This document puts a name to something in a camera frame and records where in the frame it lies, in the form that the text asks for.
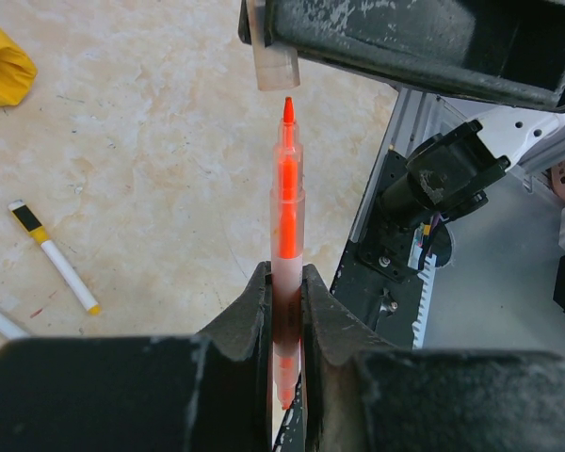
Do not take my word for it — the white blue-end pen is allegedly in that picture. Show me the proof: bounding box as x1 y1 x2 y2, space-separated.
0 312 29 340

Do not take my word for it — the orange pink highlighter pen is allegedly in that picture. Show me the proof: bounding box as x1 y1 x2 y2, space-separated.
270 97 305 410

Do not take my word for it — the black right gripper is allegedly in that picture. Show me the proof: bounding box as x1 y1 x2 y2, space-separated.
264 0 565 112

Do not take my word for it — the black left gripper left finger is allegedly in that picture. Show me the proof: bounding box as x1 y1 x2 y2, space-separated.
0 262 272 451

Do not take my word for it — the yellow folded t-shirt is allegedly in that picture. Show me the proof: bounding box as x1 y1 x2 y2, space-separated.
0 28 38 107

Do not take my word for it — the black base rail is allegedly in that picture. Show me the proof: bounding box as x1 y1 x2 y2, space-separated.
272 150 453 452

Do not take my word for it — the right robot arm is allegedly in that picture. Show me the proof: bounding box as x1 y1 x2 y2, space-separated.
238 1 565 229

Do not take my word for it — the small yellow pen cap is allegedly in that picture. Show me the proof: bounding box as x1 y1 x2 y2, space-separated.
8 200 50 245

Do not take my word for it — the thin white yellow-end pen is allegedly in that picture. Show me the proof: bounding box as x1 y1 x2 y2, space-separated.
8 199 102 316

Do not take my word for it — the clear pen cap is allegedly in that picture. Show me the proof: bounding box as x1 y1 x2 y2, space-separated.
245 0 300 91

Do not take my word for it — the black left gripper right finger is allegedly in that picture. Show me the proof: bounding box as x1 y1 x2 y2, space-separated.
302 265 565 451

